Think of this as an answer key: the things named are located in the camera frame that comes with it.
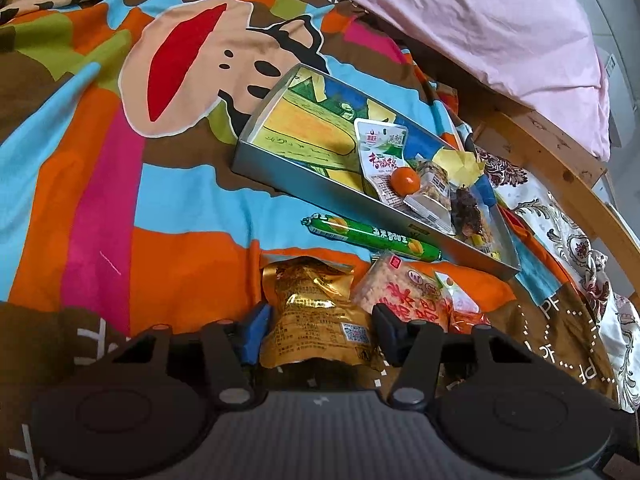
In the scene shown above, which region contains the rice cracker packet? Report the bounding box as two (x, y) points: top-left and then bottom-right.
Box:
(351, 251), (449, 335)

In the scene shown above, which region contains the small orange ball candy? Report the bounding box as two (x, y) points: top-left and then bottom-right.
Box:
(390, 166), (420, 196)

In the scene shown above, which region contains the white floral cloth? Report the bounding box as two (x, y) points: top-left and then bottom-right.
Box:
(474, 144), (640, 414)

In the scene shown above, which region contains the grey metal tray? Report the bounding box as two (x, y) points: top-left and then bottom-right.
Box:
(230, 63), (522, 282)

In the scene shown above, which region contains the clear peanut snack packet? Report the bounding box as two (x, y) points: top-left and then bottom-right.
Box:
(404, 159), (452, 222)

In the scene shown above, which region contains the orange snack packet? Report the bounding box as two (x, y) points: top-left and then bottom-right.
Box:
(434, 271), (495, 337)

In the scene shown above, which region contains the yellow snack packet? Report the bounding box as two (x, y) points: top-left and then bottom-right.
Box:
(431, 149), (503, 261)

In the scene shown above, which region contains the clear dark dried-fruit packet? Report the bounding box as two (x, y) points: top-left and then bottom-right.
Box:
(449, 184), (497, 250)

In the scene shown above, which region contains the green sausage stick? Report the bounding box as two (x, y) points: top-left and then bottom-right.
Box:
(301, 213), (443, 263)

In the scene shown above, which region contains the white red-print snack packet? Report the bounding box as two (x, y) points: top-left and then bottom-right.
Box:
(353, 117), (411, 202)

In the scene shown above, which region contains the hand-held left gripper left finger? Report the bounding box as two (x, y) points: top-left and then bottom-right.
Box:
(107, 301), (275, 408)

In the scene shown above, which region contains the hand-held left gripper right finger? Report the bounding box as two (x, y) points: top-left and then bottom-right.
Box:
(371, 304), (543, 408)

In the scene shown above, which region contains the gold foil snack packet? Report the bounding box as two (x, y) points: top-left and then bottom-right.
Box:
(260, 256), (387, 372)

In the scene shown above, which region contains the colourful printed blanket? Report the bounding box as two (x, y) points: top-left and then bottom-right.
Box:
(0, 0), (621, 480)

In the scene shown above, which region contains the wooden bed frame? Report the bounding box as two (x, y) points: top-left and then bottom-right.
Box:
(469, 109), (640, 307)

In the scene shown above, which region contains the pink pillow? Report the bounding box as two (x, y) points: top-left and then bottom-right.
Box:
(277, 0), (615, 162)

